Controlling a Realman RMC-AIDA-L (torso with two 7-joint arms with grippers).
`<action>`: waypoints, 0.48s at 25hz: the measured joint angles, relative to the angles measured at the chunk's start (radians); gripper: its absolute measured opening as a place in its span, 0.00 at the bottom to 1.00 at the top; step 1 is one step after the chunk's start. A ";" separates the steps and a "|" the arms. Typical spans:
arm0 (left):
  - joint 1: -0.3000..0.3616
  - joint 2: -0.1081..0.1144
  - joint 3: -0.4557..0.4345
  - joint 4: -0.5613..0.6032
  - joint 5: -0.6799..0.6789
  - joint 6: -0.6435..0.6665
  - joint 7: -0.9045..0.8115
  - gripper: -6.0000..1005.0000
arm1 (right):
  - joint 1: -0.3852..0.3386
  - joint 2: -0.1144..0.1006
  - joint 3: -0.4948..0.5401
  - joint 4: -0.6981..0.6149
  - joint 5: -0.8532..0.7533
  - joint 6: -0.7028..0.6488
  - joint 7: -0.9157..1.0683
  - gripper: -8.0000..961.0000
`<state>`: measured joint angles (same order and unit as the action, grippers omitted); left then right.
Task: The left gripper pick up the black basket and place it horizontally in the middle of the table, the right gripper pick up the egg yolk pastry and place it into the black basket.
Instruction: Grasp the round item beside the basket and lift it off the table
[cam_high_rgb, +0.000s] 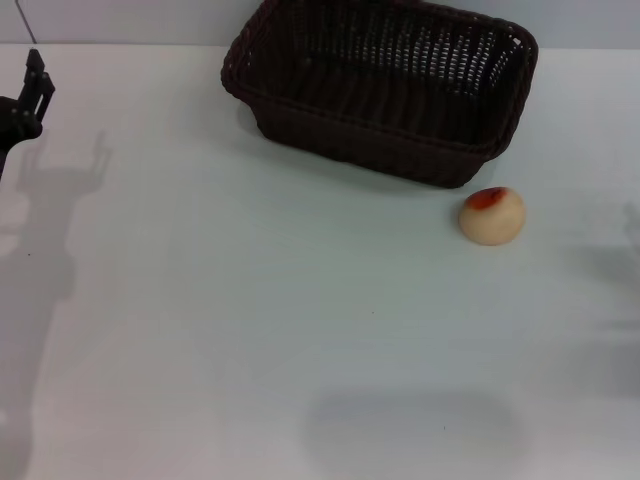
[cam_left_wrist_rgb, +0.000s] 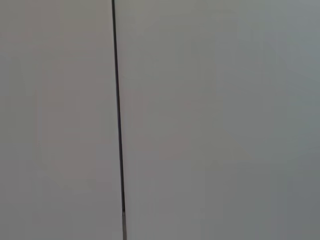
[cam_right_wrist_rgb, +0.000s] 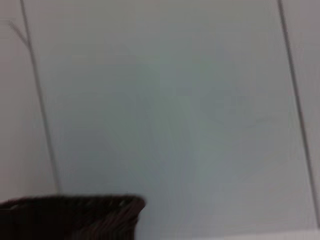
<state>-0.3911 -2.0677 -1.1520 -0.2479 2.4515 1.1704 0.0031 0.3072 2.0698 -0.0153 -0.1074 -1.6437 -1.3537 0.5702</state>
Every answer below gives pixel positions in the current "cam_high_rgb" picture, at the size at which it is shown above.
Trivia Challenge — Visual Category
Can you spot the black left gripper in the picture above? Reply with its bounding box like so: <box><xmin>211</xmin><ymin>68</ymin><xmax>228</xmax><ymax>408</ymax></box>
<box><xmin>0</xmin><ymin>47</ymin><xmax>57</xmax><ymax>182</ymax></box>

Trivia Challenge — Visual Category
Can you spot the dark brown woven basket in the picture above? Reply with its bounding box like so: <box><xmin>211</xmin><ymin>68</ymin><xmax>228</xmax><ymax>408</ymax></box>
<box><xmin>218</xmin><ymin>0</ymin><xmax>540</xmax><ymax>190</ymax></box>

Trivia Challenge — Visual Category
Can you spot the cream bun with red top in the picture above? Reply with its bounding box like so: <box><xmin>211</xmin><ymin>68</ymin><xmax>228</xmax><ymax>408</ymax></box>
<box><xmin>458</xmin><ymin>186</ymin><xmax>527</xmax><ymax>247</ymax></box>

